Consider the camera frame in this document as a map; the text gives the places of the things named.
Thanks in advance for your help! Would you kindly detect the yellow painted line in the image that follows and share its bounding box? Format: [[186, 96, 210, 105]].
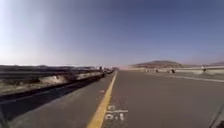
[[85, 70, 119, 128]]

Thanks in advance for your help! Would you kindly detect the brown hill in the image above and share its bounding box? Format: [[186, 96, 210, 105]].
[[131, 60, 188, 69]]

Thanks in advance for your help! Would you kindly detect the white painted road marking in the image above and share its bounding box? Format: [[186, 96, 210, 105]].
[[104, 104, 129, 122]]

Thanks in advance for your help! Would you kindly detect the grey asphalt road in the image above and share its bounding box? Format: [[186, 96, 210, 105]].
[[6, 69, 224, 128]]

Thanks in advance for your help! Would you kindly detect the metal guardrail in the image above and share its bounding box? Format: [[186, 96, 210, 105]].
[[0, 67, 116, 80]]

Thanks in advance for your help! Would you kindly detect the white painted line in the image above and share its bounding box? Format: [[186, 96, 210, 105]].
[[144, 71, 224, 84]]

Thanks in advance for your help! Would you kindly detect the pale concrete barrier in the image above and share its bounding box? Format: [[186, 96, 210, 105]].
[[128, 65, 224, 75]]

